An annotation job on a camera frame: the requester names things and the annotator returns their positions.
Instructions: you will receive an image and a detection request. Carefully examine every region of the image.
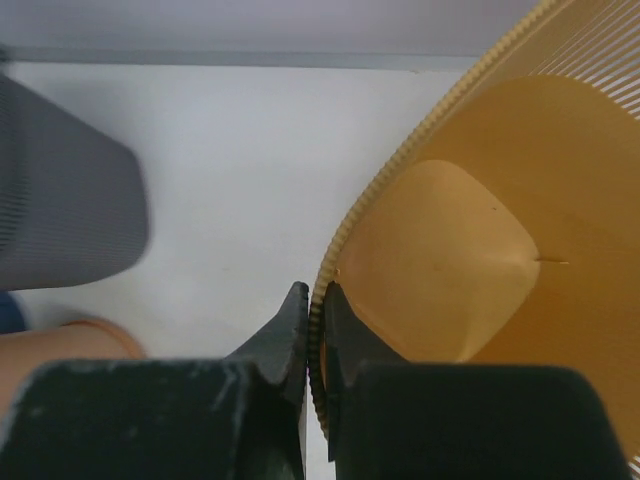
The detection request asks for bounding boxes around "grey slotted waste bin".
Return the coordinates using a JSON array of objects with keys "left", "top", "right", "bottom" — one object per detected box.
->
[{"left": 1, "top": 76, "right": 150, "bottom": 290}]

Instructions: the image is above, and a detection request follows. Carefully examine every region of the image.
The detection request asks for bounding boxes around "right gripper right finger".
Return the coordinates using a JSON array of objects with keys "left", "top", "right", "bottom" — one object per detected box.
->
[{"left": 323, "top": 284, "right": 632, "bottom": 479}]

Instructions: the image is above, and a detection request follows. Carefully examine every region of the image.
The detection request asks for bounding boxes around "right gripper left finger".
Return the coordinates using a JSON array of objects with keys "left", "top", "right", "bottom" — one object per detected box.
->
[{"left": 1, "top": 282, "right": 309, "bottom": 479}]

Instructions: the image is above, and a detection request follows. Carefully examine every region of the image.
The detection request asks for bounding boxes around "blue plastic bucket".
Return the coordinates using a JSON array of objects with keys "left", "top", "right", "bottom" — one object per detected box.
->
[{"left": 0, "top": 291, "right": 27, "bottom": 335}]

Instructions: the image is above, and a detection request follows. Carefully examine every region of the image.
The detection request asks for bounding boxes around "peach plastic bucket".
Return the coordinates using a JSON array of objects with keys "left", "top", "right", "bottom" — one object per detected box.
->
[{"left": 1, "top": 319, "right": 146, "bottom": 412}]

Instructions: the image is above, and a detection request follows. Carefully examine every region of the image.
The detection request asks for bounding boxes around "yellow mesh waste bin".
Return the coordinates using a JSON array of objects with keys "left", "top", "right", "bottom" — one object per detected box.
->
[{"left": 309, "top": 1, "right": 639, "bottom": 469}]

